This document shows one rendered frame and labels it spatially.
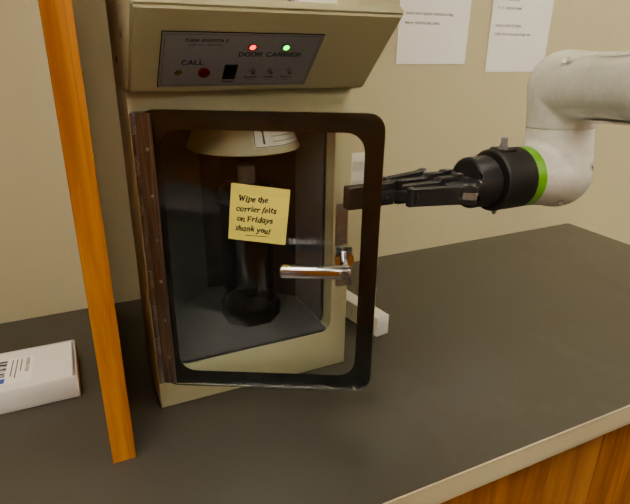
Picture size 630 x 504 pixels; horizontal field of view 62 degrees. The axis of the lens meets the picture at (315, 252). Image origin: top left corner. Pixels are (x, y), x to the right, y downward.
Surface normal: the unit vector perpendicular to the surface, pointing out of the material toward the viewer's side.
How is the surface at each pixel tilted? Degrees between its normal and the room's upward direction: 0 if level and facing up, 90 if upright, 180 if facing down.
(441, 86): 90
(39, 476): 0
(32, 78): 90
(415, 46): 90
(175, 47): 135
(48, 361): 0
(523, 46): 90
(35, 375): 0
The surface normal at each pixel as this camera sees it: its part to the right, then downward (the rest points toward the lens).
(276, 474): 0.01, -0.93
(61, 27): 0.43, 0.34
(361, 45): 0.29, 0.90
